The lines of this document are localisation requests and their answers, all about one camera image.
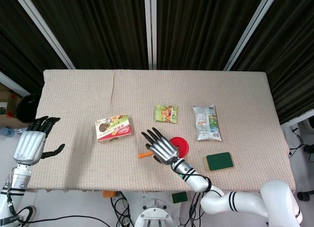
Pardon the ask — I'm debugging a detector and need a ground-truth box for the clear plastic bottle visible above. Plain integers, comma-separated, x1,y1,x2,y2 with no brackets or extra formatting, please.
0,127,25,138

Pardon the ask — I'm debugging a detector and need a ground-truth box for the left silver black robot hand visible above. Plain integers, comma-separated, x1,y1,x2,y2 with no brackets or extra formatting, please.
12,116,66,166

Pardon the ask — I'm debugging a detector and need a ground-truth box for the white snack bag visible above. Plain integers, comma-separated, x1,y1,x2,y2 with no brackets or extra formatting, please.
192,104,223,142

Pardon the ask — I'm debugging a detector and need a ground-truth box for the green yellow sponge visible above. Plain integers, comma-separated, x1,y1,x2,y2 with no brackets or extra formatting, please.
205,151,234,173

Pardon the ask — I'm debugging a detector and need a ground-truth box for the black stand foot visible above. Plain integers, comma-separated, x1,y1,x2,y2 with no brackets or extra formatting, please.
296,191,314,202

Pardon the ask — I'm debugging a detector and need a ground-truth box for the brown cardboard box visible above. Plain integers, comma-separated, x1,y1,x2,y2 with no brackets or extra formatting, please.
0,83,27,128

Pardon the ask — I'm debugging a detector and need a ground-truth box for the green snack packet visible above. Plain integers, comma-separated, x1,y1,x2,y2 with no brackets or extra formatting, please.
154,103,179,125

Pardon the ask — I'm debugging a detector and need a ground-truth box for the red round disc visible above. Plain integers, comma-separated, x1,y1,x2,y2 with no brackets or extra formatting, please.
169,136,190,157

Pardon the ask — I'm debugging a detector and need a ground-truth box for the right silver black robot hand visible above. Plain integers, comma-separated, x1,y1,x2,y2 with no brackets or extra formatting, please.
141,127,180,165

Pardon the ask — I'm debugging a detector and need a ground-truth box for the beige woven tablecloth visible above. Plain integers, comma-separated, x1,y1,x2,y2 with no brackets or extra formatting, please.
26,69,296,193

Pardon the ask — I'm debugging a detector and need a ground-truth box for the black floor cable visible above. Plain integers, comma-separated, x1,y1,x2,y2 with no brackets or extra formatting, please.
288,126,314,161

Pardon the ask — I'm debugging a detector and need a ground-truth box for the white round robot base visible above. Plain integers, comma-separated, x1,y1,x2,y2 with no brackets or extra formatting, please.
134,206,174,227

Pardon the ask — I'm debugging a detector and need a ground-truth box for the white frame post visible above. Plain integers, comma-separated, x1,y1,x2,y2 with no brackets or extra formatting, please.
223,0,280,71
14,0,76,70
144,0,157,70

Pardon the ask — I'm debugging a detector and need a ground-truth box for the black cable bundle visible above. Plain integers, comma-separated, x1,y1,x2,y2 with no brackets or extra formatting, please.
110,192,135,227
187,191,209,227

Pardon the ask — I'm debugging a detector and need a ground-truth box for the red white snack box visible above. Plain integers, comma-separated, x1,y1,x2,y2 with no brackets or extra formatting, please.
95,113,134,142

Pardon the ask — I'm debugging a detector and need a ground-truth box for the green sponge block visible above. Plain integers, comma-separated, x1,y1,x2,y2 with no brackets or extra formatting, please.
171,191,188,204

